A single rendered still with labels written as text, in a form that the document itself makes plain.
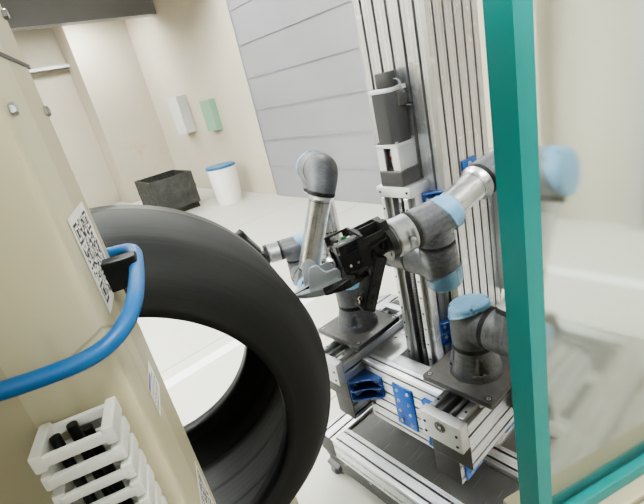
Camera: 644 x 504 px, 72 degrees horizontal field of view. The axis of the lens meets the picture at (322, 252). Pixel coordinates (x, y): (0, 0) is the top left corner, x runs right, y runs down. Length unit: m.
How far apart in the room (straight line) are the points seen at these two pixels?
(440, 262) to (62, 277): 0.71
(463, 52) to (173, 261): 1.08
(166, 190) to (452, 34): 6.72
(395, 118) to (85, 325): 1.09
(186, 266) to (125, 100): 9.96
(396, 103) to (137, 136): 9.40
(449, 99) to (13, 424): 1.22
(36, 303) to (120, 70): 10.27
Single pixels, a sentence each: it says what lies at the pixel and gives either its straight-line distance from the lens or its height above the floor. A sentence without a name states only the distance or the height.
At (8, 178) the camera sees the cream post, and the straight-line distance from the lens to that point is 0.32.
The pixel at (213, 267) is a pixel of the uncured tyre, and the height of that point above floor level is 1.40.
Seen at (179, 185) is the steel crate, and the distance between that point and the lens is 7.82.
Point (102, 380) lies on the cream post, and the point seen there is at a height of 1.44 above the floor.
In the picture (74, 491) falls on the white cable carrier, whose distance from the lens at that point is 0.35.
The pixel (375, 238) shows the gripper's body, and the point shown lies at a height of 1.31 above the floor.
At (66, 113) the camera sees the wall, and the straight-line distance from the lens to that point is 10.95.
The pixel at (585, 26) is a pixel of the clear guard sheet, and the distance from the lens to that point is 0.27.
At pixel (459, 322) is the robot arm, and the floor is 0.91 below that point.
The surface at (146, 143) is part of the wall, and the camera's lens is 10.53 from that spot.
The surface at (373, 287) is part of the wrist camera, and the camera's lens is 0.84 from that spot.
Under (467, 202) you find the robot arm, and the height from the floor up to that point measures 1.24.
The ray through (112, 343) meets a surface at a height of 1.47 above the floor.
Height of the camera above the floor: 1.60
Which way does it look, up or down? 21 degrees down
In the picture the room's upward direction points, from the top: 13 degrees counter-clockwise
